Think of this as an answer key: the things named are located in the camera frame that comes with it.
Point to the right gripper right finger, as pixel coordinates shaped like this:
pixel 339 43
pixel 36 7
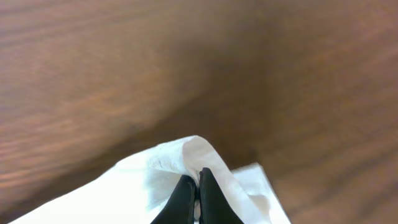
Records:
pixel 214 206

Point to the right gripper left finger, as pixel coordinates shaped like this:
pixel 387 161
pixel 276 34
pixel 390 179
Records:
pixel 179 208

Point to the white printed t-shirt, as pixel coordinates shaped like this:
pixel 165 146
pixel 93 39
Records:
pixel 136 189

